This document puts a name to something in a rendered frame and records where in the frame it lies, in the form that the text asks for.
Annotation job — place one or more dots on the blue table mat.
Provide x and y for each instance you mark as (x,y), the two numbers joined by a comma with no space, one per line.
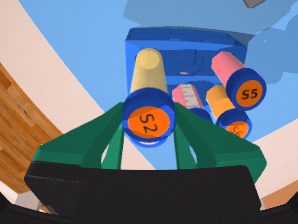
(89,37)

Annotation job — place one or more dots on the blue tube rack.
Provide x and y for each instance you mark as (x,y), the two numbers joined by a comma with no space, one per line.
(191,54)

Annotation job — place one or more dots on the sample tube with blue cap and orange s2 dot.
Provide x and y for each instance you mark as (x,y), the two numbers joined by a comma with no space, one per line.
(148,113)

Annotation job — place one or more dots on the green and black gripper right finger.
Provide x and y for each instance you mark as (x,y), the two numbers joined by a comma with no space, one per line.
(213,145)

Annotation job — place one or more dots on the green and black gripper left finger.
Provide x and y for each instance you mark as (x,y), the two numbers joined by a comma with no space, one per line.
(85,144)

